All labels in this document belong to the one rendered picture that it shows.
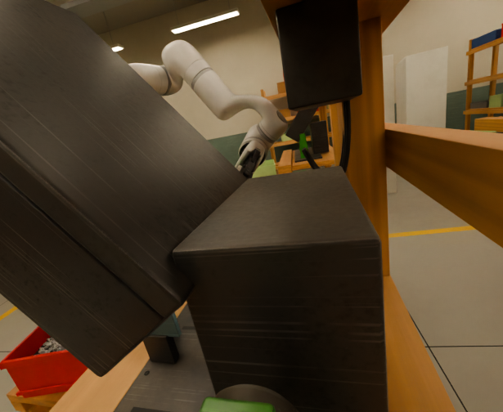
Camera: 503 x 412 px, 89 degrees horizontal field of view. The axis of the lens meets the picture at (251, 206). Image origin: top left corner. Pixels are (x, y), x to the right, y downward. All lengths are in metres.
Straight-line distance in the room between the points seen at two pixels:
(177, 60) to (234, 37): 7.09
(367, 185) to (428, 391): 0.42
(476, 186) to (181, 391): 0.55
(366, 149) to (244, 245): 0.51
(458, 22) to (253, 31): 4.75
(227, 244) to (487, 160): 0.26
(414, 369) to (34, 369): 0.83
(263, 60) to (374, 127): 7.12
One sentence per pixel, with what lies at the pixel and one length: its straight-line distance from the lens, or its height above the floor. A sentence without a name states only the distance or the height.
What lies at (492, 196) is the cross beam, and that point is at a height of 1.23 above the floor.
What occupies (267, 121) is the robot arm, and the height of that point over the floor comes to 1.34.
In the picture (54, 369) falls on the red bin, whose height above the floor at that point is 0.87.
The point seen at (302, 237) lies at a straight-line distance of 0.22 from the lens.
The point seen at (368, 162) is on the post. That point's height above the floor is 1.20.
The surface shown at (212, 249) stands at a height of 1.24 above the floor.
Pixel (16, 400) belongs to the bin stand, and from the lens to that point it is 1.03.
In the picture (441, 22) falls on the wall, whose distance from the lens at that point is 8.48.
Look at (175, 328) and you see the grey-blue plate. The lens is 0.58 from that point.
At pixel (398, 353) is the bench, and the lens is 0.62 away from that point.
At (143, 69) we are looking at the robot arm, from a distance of 0.99.
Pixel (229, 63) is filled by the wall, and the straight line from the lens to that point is 7.89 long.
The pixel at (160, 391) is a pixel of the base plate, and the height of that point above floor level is 0.90.
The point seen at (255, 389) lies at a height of 1.16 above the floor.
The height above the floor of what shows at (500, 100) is 0.97.
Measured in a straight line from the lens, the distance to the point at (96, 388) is 0.70.
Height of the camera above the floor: 1.33
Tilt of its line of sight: 17 degrees down
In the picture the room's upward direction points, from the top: 11 degrees counter-clockwise
